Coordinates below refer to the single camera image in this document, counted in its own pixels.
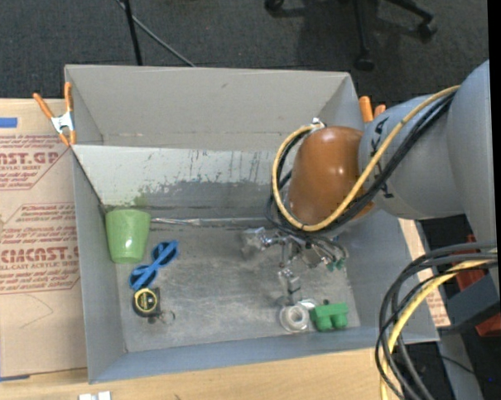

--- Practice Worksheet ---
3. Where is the clear tape roll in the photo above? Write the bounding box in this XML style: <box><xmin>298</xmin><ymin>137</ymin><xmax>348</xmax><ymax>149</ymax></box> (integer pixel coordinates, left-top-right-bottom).
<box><xmin>278</xmin><ymin>299</ymin><xmax>318</xmax><ymax>335</ymax></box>

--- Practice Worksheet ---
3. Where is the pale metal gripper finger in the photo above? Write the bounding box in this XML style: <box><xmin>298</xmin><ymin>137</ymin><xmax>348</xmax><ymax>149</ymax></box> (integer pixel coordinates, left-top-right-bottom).
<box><xmin>277</xmin><ymin>267</ymin><xmax>294</xmax><ymax>303</ymax></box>
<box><xmin>287</xmin><ymin>275</ymin><xmax>303</xmax><ymax>307</ymax></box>

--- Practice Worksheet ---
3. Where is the brown cardboard board red print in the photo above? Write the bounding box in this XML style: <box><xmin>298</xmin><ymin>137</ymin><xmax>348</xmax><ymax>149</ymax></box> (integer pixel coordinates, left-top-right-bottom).
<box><xmin>0</xmin><ymin>77</ymin><xmax>454</xmax><ymax>383</ymax></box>

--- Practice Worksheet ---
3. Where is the black and yellow tape measure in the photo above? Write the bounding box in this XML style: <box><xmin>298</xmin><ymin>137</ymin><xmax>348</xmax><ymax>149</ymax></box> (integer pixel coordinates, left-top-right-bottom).
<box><xmin>131</xmin><ymin>286</ymin><xmax>176</xmax><ymax>327</ymax></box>

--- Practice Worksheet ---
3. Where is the green toy block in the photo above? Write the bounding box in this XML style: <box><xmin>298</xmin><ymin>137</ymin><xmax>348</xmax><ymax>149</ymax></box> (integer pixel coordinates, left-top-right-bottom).
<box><xmin>308</xmin><ymin>298</ymin><xmax>352</xmax><ymax>333</ymax></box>

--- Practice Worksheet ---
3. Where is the grey metal bin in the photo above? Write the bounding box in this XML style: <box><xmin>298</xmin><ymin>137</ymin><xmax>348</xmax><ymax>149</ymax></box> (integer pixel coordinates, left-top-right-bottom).
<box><xmin>63</xmin><ymin>49</ymin><xmax>442</xmax><ymax>386</ymax></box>

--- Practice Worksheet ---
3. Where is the light green plastic cup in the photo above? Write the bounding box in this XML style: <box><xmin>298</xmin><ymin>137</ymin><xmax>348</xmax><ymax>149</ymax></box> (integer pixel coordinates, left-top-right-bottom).
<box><xmin>104</xmin><ymin>207</ymin><xmax>154</xmax><ymax>266</ymax></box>

